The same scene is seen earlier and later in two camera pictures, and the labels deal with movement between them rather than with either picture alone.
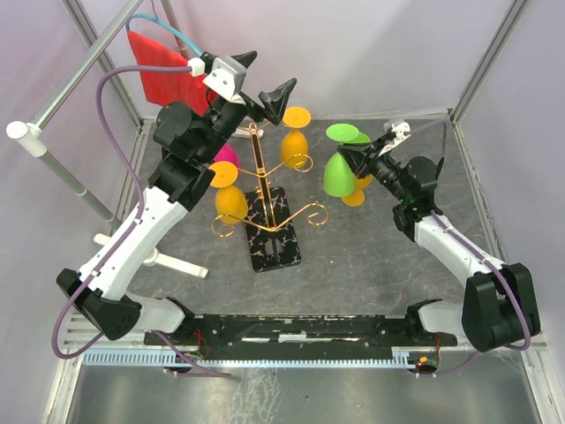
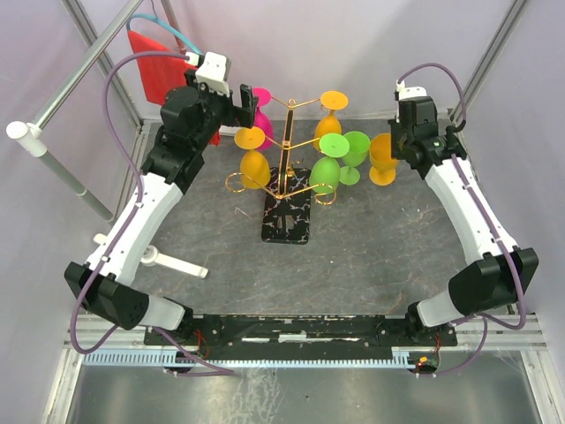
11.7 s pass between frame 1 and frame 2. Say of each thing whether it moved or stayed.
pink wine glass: moved
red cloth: stayed
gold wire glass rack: moved
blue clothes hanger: stayed
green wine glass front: moved
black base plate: stayed
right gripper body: moved
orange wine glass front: moved
